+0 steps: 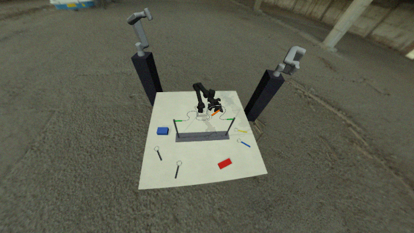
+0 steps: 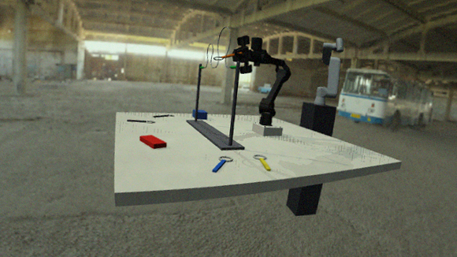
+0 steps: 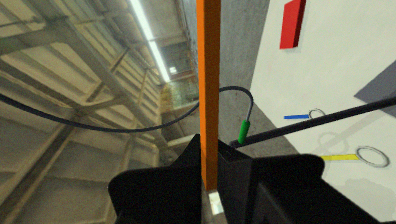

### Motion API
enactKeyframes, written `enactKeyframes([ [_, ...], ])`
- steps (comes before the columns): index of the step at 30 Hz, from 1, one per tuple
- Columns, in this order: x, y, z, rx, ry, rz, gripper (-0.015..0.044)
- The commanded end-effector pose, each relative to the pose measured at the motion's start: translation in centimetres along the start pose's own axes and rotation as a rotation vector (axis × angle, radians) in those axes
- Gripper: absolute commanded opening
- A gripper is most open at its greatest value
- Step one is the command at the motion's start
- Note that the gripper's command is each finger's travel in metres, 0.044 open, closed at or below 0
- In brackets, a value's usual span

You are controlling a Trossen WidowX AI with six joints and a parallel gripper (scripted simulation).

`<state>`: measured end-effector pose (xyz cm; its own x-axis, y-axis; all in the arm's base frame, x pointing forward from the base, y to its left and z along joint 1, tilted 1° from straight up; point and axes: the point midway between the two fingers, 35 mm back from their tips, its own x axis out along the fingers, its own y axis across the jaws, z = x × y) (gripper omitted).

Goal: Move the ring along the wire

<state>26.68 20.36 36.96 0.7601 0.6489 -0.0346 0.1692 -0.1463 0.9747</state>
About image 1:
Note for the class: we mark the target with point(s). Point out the red flat bar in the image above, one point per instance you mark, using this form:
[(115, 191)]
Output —
[(224, 163)]

